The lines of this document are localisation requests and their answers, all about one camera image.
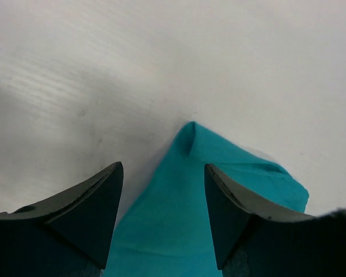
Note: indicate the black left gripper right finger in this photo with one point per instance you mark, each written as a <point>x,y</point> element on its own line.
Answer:
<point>253,236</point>

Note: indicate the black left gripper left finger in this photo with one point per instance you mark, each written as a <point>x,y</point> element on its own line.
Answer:
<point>67,234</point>

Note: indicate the teal t shirt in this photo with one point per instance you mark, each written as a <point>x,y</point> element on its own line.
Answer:
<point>166,232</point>

